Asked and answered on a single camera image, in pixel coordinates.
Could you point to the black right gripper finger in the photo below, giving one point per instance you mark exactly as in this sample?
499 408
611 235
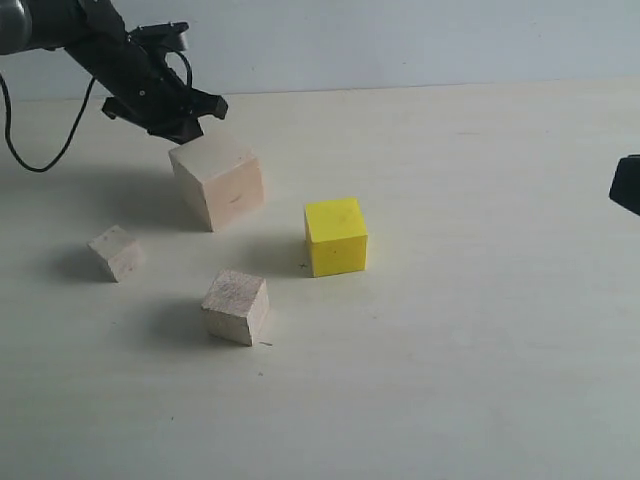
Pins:
625 186

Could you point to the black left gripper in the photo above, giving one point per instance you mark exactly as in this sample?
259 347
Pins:
145 91

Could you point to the large wooden cube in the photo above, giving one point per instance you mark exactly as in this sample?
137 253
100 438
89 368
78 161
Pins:
219 178

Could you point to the yellow cube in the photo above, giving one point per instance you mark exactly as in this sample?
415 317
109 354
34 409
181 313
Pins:
336 236

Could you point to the medium wooden cube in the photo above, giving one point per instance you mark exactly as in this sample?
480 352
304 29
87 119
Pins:
235 306

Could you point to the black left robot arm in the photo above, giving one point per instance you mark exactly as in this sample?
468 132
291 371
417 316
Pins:
46 25

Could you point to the small wooden cube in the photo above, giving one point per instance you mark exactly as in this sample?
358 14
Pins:
119 253

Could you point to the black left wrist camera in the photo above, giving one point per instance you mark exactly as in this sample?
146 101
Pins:
152 40

